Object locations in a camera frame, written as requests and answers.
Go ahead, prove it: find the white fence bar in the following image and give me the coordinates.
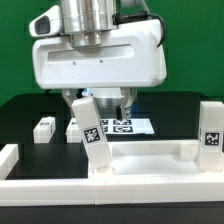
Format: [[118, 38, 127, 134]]
[[0, 144, 19, 180], [0, 173, 224, 206]]

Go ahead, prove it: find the white front fence bar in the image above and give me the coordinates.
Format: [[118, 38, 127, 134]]
[[0, 173, 224, 206]]

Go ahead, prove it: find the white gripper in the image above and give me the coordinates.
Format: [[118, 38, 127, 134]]
[[32, 20, 166, 120]]

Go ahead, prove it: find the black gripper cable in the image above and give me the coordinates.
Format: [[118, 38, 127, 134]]
[[113, 11, 168, 48]]

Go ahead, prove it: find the white desk top tray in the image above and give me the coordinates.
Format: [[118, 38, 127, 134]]
[[87, 139, 208, 179]]

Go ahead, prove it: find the white left fence bar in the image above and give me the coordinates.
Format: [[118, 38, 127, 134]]
[[0, 144, 19, 180]]

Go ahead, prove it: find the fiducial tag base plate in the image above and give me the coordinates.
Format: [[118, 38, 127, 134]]
[[101, 119, 154, 134]]

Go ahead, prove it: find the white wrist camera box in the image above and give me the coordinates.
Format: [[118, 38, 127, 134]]
[[29, 5, 62, 38]]

